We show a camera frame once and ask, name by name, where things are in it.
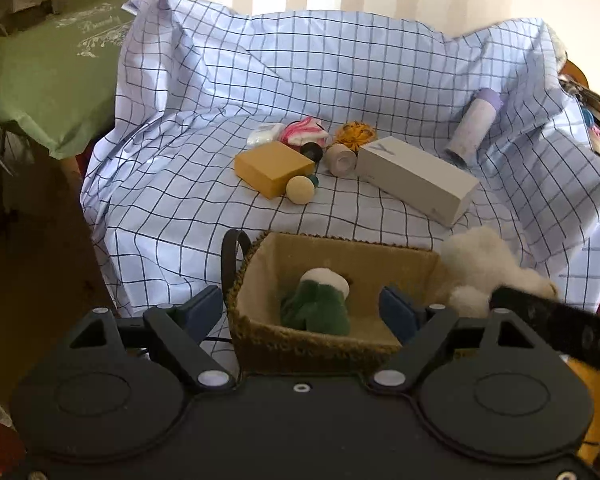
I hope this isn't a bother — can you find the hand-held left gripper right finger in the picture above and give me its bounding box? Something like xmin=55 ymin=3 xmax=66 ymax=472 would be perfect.
xmin=369 ymin=285 xmax=563 ymax=395

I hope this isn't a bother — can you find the pink white striped cloth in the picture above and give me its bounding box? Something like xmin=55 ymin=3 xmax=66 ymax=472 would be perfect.
xmin=279 ymin=116 xmax=331 ymax=149

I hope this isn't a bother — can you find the white soft packet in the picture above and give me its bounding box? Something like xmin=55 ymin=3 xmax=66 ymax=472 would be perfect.
xmin=245 ymin=122 xmax=286 ymax=149

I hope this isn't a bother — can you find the yellow rectangular block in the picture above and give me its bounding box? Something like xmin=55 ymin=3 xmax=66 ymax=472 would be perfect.
xmin=234 ymin=140 xmax=316 ymax=200

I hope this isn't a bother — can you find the white cardboard box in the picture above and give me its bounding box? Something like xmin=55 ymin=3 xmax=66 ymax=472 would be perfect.
xmin=356 ymin=136 xmax=481 ymax=228

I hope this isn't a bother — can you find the beige tape roll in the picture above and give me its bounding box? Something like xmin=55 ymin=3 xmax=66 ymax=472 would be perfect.
xmin=326 ymin=143 xmax=359 ymax=178

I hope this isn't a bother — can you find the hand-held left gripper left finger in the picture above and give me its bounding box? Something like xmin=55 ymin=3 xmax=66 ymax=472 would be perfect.
xmin=70 ymin=285 xmax=233 ymax=395

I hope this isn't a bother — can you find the purple white bottle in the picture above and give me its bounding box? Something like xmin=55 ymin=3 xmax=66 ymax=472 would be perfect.
xmin=444 ymin=87 xmax=504 ymax=169

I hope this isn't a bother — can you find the brown wooden chair back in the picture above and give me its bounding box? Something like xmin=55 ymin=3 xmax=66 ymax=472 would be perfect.
xmin=561 ymin=59 xmax=591 ymax=88

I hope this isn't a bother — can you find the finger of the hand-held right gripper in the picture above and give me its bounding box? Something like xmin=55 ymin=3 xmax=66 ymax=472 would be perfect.
xmin=490 ymin=286 xmax=600 ymax=377

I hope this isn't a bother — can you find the green printed cushion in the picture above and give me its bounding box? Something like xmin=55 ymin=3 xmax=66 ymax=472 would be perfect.
xmin=0 ymin=0 xmax=137 ymax=161

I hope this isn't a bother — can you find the blue white checked cloth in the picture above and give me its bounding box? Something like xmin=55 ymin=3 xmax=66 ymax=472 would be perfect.
xmin=79 ymin=0 xmax=600 ymax=322

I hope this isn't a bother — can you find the woven basket with beige lining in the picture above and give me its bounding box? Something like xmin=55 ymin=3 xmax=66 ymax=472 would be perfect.
xmin=221 ymin=229 xmax=456 ymax=377

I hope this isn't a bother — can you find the cream teal wooden mushroom toy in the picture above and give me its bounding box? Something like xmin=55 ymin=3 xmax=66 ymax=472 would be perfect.
xmin=286 ymin=174 xmax=322 ymax=206

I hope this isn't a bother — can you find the white plush lamb toy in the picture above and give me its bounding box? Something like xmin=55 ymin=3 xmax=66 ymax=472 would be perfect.
xmin=439 ymin=225 xmax=561 ymax=319

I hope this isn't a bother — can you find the yellow drawstring pouch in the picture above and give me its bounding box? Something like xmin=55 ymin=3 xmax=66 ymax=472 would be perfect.
xmin=334 ymin=120 xmax=379 ymax=154

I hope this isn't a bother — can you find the white fluffy fabric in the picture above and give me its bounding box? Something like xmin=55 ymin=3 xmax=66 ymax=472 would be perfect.
xmin=549 ymin=27 xmax=569 ymax=70

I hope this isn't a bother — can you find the green plush reindeer toy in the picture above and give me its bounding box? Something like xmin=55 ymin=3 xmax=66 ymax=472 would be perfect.
xmin=279 ymin=267 xmax=354 ymax=336

